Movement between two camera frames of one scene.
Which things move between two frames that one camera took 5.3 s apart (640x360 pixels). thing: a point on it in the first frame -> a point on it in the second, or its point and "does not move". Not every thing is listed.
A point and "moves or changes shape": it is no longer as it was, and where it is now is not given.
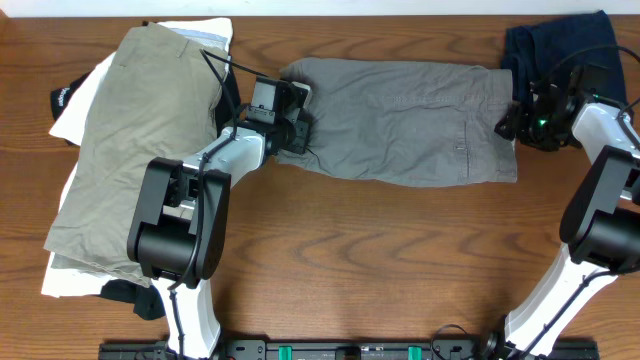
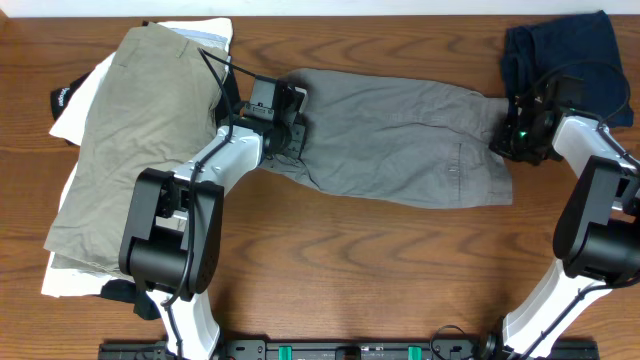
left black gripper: [302, 134] does not move
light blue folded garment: [206, 39] does not move
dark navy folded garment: [535, 53] does not move
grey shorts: [408, 123] moves or changes shape
